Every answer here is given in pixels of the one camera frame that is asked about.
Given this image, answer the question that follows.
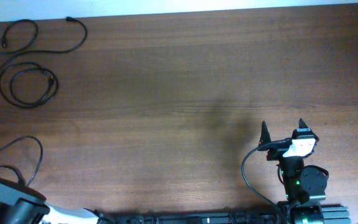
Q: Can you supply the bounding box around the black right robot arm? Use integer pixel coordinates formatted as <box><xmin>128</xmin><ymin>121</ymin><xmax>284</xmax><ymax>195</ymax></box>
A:
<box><xmin>258</xmin><ymin>119</ymin><xmax>329</xmax><ymax>223</ymax></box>

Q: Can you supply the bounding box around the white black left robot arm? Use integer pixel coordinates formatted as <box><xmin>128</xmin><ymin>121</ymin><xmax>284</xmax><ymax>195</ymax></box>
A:
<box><xmin>0</xmin><ymin>178</ymin><xmax>117</xmax><ymax>224</ymax></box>

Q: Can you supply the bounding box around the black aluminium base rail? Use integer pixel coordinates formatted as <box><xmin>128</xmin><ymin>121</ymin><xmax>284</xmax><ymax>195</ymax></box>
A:
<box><xmin>95</xmin><ymin>205</ymin><xmax>352</xmax><ymax>224</ymax></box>

